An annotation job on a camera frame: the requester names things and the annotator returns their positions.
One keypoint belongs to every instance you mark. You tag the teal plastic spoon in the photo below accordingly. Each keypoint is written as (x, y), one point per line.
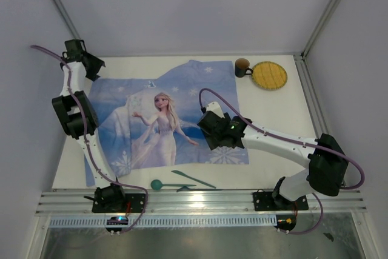
(158, 185)

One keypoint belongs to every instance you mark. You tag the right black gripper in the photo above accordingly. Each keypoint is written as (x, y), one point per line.
(212, 141)

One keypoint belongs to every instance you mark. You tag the yellow woven round plate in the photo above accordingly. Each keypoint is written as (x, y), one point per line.
(269, 75)

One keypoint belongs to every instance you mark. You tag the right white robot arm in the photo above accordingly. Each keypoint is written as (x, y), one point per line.
(322, 159)

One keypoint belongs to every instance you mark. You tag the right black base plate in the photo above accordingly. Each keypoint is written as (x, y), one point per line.
(264, 201)

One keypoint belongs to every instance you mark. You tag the dark teal plastic fork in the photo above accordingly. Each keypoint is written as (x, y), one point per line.
(187, 189)

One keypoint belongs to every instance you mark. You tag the teal plastic knife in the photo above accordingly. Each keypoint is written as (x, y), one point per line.
(180, 173)

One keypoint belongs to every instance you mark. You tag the white slotted cable duct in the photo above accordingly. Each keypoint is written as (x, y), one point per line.
(150, 221)

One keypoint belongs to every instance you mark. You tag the aluminium front rail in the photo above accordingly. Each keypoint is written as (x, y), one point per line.
(170, 202)

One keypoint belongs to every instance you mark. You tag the brown paper cup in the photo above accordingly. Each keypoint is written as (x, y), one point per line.
(242, 68)

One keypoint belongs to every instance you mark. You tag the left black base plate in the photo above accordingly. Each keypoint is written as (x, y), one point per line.
(129, 202)

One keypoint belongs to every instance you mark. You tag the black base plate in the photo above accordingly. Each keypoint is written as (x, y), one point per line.
(129, 202)
(264, 201)

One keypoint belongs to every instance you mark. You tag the blue pink Elsa cloth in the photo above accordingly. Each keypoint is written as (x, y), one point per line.
(152, 124)

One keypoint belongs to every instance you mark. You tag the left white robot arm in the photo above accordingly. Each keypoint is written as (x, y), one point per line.
(79, 119)

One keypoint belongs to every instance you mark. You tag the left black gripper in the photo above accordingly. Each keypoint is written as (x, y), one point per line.
(97, 63)

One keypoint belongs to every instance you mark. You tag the right aluminium side rail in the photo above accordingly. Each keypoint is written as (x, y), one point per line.
(316, 113)

